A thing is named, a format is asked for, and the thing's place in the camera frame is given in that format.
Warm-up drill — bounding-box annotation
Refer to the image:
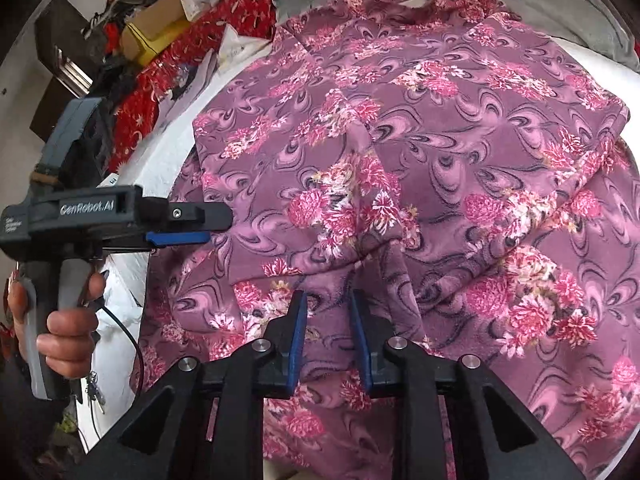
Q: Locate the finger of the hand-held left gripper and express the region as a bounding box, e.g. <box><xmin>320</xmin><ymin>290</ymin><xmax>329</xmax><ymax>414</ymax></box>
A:
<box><xmin>141</xmin><ymin>199</ymin><xmax>234</xmax><ymax>249</ymax></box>

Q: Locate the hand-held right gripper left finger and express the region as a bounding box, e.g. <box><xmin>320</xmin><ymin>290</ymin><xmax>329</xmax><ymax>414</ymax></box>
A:
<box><xmin>100</xmin><ymin>290</ymin><xmax>308</xmax><ymax>480</ymax></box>

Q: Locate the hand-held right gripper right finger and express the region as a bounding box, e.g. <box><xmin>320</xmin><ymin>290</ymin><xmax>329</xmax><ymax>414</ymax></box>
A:
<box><xmin>348</xmin><ymin>290</ymin><xmax>586</xmax><ymax>480</ymax></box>

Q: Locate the purple floral garment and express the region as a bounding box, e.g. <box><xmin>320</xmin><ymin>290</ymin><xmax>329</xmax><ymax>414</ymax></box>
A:
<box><xmin>132</xmin><ymin>0</ymin><xmax>640</xmax><ymax>480</ymax></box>

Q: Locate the person's left hand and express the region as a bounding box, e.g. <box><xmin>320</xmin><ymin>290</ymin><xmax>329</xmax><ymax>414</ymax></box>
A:
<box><xmin>7</xmin><ymin>267</ymin><xmax>108</xmax><ymax>380</ymax></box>

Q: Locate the white quilted mattress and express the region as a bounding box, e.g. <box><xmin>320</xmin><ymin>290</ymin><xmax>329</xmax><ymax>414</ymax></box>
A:
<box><xmin>92</xmin><ymin>35</ymin><xmax>640</xmax><ymax>480</ymax></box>

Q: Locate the red patterned blanket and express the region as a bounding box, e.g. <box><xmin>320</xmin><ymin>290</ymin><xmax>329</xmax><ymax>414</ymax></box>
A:
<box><xmin>107</xmin><ymin>0</ymin><xmax>278</xmax><ymax>177</ymax></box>

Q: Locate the printed white plastic sleeve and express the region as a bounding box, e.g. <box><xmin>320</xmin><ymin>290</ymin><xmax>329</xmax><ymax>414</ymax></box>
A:
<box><xmin>157</xmin><ymin>52</ymin><xmax>222</xmax><ymax>132</ymax></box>

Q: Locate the black cloth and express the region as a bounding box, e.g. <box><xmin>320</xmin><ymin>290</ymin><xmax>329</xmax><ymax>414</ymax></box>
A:
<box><xmin>82</xmin><ymin>55</ymin><xmax>137</xmax><ymax>113</ymax></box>

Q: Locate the dark wooden furniture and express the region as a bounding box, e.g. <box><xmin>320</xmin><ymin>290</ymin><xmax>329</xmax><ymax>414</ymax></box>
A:
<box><xmin>29</xmin><ymin>0</ymin><xmax>101</xmax><ymax>137</ymax></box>

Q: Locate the white paper sheet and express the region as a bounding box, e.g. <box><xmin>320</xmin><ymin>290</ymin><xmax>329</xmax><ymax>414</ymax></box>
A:
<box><xmin>217</xmin><ymin>27</ymin><xmax>274</xmax><ymax>72</ymax></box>

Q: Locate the bunch of keys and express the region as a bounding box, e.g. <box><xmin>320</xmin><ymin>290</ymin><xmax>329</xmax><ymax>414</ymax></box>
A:
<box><xmin>84</xmin><ymin>371</ymin><xmax>108</xmax><ymax>415</ymax></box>

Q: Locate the yellow cardboard box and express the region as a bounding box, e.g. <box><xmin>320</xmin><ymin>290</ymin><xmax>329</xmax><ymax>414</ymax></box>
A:
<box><xmin>120</xmin><ymin>0</ymin><xmax>193</xmax><ymax>67</ymax></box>

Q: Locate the grey flower pillow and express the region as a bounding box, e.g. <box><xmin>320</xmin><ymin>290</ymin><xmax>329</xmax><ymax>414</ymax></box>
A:
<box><xmin>262</xmin><ymin>0</ymin><xmax>640</xmax><ymax>72</ymax></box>

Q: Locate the black cable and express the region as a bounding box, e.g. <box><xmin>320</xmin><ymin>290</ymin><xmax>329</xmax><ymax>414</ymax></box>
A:
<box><xmin>92</xmin><ymin>296</ymin><xmax>146</xmax><ymax>397</ymax></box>

